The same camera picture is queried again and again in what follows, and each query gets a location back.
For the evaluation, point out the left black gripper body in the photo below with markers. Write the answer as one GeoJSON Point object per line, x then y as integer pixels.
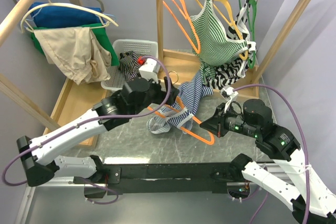
{"type": "Point", "coordinates": [155, 95]}

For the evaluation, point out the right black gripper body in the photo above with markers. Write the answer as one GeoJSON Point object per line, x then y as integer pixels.
{"type": "Point", "coordinates": [233, 120]}

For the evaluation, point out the blue white striped tank top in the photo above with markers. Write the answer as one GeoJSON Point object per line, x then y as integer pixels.
{"type": "Point", "coordinates": [183, 103]}

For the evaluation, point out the dark striped tank top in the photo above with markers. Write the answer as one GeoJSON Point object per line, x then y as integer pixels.
{"type": "Point", "coordinates": [129, 65]}

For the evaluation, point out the green white striped tank top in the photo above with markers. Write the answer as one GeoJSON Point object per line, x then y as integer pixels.
{"type": "Point", "coordinates": [216, 48]}

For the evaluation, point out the yellow hanger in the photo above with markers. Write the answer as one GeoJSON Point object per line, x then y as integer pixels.
{"type": "Point", "coordinates": [223, 11]}

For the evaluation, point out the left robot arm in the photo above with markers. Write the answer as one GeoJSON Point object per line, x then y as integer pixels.
{"type": "Point", "coordinates": [42, 157]}

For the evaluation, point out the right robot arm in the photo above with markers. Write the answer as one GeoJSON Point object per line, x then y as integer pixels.
{"type": "Point", "coordinates": [306, 193]}

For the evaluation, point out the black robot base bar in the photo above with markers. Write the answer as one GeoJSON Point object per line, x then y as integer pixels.
{"type": "Point", "coordinates": [170, 178]}

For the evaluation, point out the green hanger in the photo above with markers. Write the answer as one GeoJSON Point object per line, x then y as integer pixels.
{"type": "Point", "coordinates": [251, 17]}

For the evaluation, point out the cream white hanger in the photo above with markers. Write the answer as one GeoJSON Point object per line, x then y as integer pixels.
{"type": "Point", "coordinates": [26, 26]}

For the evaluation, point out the right wooden clothes rack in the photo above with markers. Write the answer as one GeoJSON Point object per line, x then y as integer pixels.
{"type": "Point", "coordinates": [187, 65]}

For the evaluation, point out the wooden clothes rack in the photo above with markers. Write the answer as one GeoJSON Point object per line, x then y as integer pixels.
{"type": "Point", "coordinates": [26, 71]}
{"type": "Point", "coordinates": [187, 65]}

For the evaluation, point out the left wooden clothes rack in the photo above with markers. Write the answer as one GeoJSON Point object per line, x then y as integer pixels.
{"type": "Point", "coordinates": [26, 71]}

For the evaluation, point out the beige cloth garment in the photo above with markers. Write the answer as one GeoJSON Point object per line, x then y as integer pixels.
{"type": "Point", "coordinates": [76, 52]}

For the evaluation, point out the green garment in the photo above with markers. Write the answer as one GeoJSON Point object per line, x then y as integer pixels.
{"type": "Point", "coordinates": [101, 36]}

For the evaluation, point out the black white zebra garment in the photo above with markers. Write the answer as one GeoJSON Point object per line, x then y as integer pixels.
{"type": "Point", "coordinates": [235, 69]}

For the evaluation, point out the blue folded garment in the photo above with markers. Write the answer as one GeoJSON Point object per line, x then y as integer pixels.
{"type": "Point", "coordinates": [62, 17]}

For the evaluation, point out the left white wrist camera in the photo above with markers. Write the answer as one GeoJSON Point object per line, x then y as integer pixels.
{"type": "Point", "coordinates": [149, 68]}

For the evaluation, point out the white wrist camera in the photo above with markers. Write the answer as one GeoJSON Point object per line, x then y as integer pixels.
{"type": "Point", "coordinates": [149, 68]}
{"type": "Point", "coordinates": [229, 95]}

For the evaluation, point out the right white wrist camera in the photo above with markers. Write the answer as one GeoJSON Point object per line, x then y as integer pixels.
{"type": "Point", "coordinates": [229, 95]}

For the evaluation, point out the aluminium rail frame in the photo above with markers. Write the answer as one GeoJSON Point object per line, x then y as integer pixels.
{"type": "Point", "coordinates": [119, 179]}

